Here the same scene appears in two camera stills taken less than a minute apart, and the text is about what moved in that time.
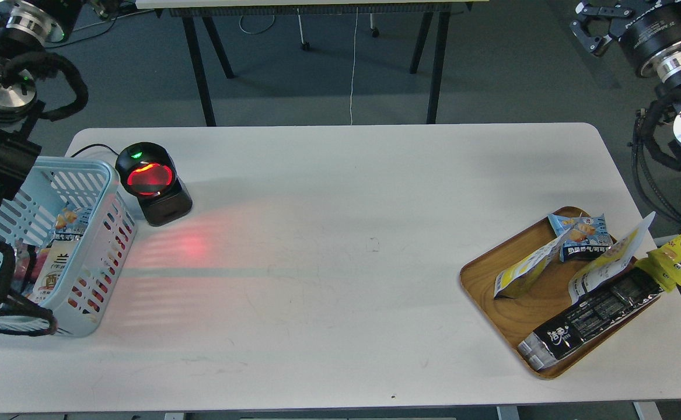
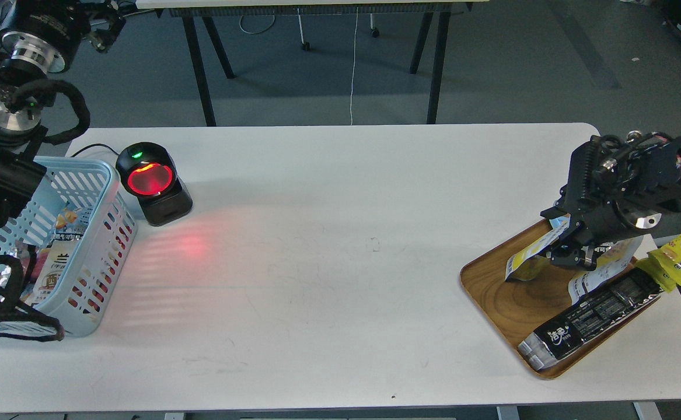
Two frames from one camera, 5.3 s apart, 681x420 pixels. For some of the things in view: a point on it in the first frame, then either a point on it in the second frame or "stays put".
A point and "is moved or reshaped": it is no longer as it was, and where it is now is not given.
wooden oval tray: [514, 318] stays put
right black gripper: [650, 25] to [621, 188]
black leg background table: [439, 10] stays put
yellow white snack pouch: [509, 281] is moved or reshaped
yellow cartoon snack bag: [669, 265] stays put
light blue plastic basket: [70, 230] stays put
